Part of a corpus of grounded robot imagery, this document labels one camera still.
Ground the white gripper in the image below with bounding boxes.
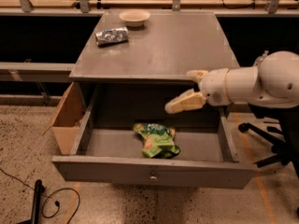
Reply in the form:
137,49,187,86
164,68,231,114

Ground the white ceramic bowl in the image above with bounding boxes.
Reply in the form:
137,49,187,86
119,9,150,27

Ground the green rice chip bag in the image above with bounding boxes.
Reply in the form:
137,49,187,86
133,123,180,159

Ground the round metal drawer knob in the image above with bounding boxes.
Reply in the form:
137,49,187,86
149,172,158,182

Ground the grey open top drawer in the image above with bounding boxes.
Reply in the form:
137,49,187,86
52,92,256,189

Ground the grey cabinet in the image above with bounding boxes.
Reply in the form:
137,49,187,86
70,10,238,119

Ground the black office chair base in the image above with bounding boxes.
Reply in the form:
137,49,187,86
238,105,299,177

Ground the clear sanitizer pump bottle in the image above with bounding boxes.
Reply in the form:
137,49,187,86
253,50,269,66

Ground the open cardboard box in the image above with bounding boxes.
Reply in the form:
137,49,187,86
43,83,84,155

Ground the black floor cable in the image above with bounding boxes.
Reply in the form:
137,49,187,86
0,167,81,224

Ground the black stand leg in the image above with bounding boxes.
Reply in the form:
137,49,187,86
18,179,45,224

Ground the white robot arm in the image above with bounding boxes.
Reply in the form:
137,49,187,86
165,51,299,114

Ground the silver foil snack bag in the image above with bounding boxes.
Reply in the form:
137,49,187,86
95,27,129,46

